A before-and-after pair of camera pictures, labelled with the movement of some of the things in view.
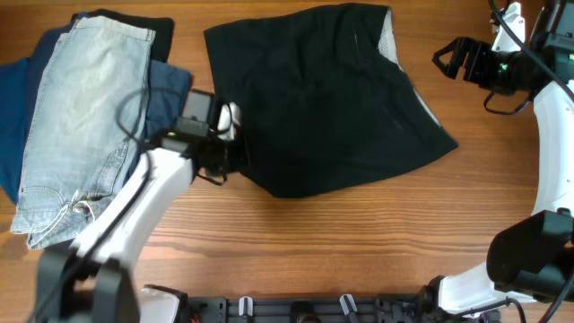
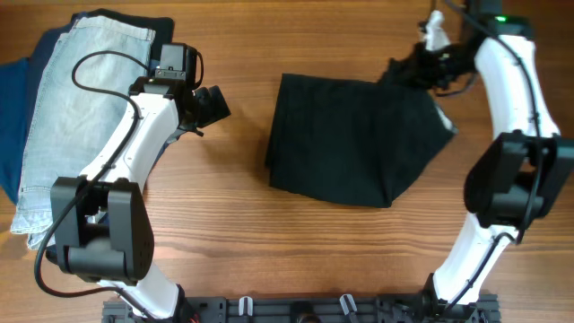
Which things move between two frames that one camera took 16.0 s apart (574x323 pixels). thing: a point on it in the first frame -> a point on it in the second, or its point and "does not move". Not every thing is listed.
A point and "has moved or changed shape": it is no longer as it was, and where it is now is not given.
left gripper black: (242, 160) -> (213, 108)
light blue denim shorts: (84, 120) does not move
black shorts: (323, 99) has moved or changed shape
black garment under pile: (163, 28) does not move
